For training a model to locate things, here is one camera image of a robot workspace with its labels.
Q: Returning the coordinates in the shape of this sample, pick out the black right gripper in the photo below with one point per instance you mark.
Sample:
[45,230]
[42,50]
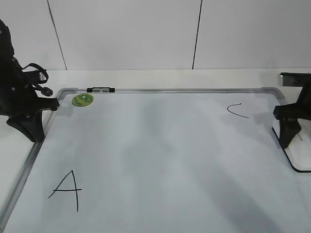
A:
[290,113]

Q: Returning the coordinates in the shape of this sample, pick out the white board eraser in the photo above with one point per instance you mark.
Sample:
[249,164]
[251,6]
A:
[298,152]

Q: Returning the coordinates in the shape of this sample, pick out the white board with metal frame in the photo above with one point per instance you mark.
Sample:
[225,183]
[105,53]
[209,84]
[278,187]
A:
[161,161]

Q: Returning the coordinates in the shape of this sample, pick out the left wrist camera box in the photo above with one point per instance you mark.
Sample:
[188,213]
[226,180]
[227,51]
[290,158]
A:
[37,76]

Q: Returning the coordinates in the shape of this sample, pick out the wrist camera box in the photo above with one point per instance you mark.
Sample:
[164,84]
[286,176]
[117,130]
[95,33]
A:
[37,76]
[290,79]

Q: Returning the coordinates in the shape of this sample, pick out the round green magnet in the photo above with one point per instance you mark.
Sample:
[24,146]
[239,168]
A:
[82,100]

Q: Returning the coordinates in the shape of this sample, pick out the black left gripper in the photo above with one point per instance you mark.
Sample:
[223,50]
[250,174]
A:
[20,100]

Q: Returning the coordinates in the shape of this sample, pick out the black board hanging clip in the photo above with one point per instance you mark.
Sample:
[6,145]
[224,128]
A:
[100,90]

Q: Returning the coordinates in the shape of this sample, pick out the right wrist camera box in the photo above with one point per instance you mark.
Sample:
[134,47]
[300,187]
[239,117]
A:
[290,79]

